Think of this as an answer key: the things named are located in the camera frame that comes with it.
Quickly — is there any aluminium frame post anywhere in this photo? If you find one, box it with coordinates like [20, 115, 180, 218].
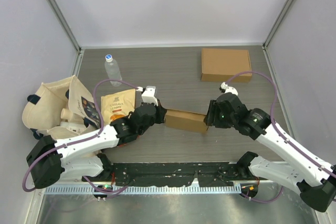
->
[262, 0, 313, 51]
[46, 0, 84, 76]

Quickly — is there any large brown cardboard box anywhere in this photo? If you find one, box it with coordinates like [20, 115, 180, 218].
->
[201, 48, 252, 83]

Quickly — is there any slotted cable duct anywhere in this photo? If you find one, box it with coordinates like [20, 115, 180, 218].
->
[45, 184, 242, 195]

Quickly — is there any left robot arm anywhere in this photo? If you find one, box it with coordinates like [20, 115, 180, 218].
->
[26, 102, 167, 189]

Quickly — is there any right aluminium frame post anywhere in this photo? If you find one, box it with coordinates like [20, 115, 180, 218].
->
[262, 0, 313, 51]

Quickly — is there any left aluminium frame post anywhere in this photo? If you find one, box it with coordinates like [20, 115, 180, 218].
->
[46, 0, 84, 76]

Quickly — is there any cassava chips bag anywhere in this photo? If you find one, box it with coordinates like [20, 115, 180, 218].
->
[101, 89, 135, 135]

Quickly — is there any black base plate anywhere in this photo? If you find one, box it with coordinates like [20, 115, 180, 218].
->
[112, 162, 255, 187]

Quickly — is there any beige bottle in tote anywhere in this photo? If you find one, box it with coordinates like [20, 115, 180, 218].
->
[60, 108, 73, 121]

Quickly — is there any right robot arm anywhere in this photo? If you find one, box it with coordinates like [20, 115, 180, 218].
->
[204, 92, 335, 212]

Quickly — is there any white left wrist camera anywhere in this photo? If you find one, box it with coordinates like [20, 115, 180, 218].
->
[136, 86, 158, 105]

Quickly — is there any beige canvas tote bag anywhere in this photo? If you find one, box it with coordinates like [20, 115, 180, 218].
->
[22, 76, 101, 140]

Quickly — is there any small cardboard box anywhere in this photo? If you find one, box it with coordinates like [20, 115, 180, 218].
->
[164, 110, 208, 134]

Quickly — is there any clear plastic water bottle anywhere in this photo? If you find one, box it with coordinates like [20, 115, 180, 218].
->
[104, 55, 122, 87]

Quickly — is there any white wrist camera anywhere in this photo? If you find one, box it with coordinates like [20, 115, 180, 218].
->
[219, 82, 238, 95]
[136, 86, 158, 105]

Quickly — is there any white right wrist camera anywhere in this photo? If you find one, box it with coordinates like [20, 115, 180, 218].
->
[219, 82, 238, 95]

